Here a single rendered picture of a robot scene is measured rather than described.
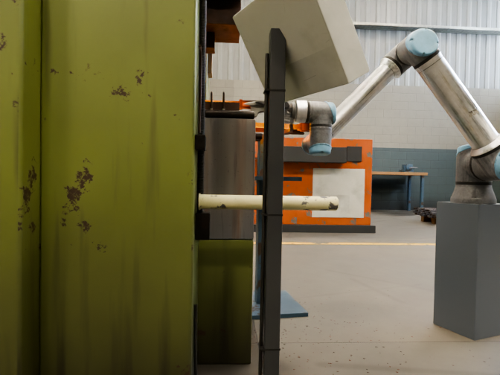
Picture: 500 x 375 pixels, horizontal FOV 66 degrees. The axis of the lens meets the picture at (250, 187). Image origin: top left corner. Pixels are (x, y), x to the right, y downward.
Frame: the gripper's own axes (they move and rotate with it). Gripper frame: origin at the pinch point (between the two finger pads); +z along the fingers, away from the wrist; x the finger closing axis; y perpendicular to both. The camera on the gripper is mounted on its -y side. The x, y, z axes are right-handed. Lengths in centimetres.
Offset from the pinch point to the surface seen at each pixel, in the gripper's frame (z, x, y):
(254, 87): -54, 752, -186
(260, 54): -1.3, -47.7, -4.9
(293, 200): -14, -39, 37
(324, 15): -13, -74, -6
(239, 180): 1.9, -15.9, 31.4
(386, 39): -365, 752, -315
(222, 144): 8.7, -15.9, 18.5
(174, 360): 20, -44, 85
